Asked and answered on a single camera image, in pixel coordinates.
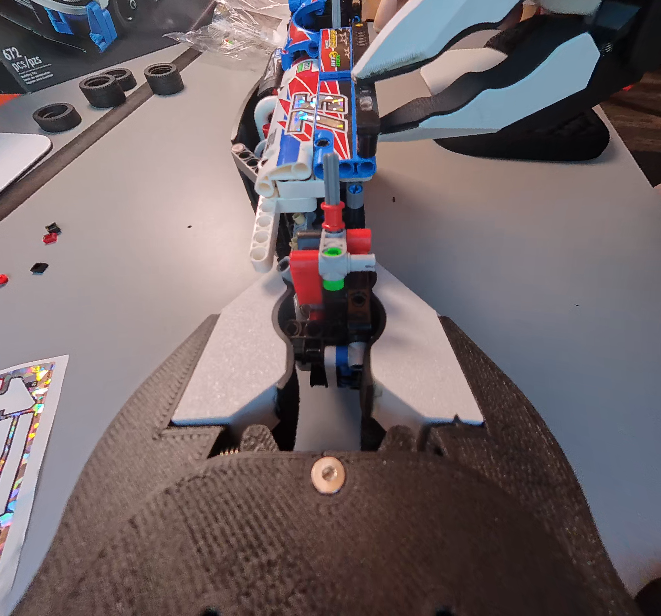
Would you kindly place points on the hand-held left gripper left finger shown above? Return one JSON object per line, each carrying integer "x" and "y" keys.
{"x": 232, "y": 368}

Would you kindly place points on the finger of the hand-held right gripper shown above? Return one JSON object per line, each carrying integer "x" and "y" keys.
{"x": 465, "y": 1}
{"x": 537, "y": 89}

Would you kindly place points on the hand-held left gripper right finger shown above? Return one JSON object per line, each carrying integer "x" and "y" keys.
{"x": 418, "y": 363}

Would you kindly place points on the blue white lego race car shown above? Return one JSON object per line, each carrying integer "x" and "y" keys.
{"x": 310, "y": 120}

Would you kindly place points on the black lego tire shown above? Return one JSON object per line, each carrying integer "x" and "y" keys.
{"x": 40, "y": 121}
{"x": 152, "y": 83}
{"x": 88, "y": 95}
{"x": 130, "y": 78}

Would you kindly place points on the lego set cardboard box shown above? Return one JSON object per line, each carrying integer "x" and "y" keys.
{"x": 51, "y": 22}

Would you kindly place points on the crumpled clear plastic bags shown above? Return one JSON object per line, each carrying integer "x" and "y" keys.
{"x": 248, "y": 1}

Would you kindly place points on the holographic sticker sheet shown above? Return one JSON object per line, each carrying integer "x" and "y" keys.
{"x": 20, "y": 471}

